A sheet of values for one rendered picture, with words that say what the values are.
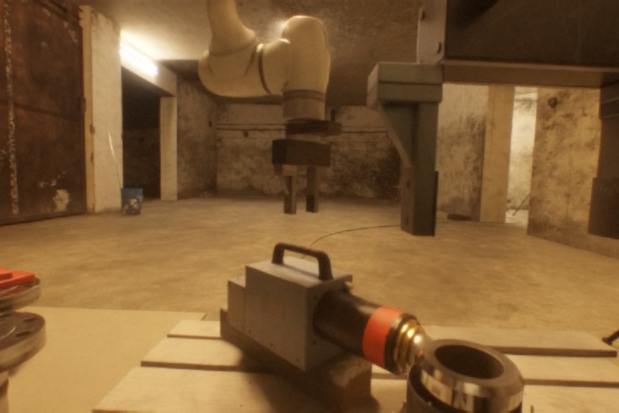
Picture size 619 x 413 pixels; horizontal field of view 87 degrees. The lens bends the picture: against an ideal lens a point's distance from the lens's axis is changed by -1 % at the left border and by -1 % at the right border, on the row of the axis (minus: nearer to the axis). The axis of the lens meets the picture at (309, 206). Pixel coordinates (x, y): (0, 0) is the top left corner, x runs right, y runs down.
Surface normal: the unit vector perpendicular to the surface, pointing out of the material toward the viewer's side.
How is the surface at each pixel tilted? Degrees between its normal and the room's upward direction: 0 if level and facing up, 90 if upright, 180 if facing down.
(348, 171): 90
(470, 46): 90
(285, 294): 90
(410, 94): 90
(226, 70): 128
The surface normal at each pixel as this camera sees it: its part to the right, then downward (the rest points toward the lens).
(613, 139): -1.00, -0.03
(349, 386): 0.71, 0.07
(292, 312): -0.71, 0.04
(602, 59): 0.03, 0.08
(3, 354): 0.93, 0.05
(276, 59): -0.36, 0.04
